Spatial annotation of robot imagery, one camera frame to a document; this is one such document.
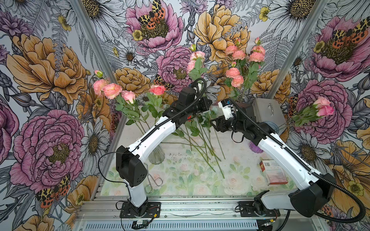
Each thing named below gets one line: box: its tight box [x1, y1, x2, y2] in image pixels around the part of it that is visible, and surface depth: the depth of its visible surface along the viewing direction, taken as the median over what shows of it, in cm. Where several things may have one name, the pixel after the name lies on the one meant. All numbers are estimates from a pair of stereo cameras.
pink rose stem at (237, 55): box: [225, 38, 247, 73], surface depth 87 cm
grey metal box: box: [251, 98, 288, 134], surface depth 101 cm
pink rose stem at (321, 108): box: [279, 96, 334, 129], surface depth 66 cm
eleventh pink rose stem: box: [186, 43, 208, 81], surface depth 70 cm
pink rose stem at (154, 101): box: [141, 84, 166, 125], surface depth 76 cm
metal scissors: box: [144, 173, 164, 194], surface depth 85 cm
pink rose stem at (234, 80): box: [224, 61, 244, 103], surface depth 83 cm
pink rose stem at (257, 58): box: [245, 36, 265, 88], surface depth 81 cm
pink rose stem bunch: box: [92, 69, 151, 135], surface depth 65 cm
